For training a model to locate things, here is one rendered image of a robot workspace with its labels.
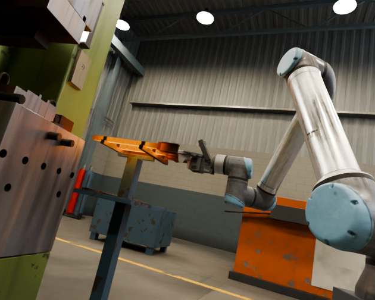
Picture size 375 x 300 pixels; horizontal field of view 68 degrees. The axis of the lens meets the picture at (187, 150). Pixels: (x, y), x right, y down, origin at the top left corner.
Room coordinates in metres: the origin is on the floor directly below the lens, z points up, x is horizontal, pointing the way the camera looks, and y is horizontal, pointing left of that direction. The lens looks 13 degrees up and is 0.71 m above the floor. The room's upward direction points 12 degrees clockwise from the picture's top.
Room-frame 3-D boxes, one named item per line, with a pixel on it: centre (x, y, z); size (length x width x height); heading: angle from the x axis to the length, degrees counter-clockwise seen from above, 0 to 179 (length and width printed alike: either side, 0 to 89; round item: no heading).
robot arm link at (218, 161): (1.26, -0.16, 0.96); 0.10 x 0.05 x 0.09; 158
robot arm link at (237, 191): (1.22, -0.26, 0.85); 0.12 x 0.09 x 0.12; 110
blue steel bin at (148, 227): (5.17, 0.64, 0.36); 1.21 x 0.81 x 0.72; 72
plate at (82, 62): (1.26, 0.59, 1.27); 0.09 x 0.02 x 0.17; 167
